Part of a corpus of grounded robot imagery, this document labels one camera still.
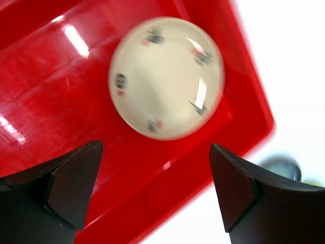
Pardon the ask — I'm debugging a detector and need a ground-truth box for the red plastic bin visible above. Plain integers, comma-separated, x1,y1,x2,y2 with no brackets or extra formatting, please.
1,1,274,243

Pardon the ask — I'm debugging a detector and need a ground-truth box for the beige plate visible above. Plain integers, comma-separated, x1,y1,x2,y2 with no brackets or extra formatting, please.
108,17,224,140

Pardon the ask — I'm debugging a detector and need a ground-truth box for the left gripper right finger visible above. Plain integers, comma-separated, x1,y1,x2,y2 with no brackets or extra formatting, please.
209,143,324,243

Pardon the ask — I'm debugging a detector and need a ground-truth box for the blue patterned grey plate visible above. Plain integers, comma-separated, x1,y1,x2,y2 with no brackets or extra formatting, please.
259,155,302,181

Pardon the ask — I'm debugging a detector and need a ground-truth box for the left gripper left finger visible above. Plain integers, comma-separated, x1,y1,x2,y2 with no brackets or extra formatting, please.
1,140,103,243

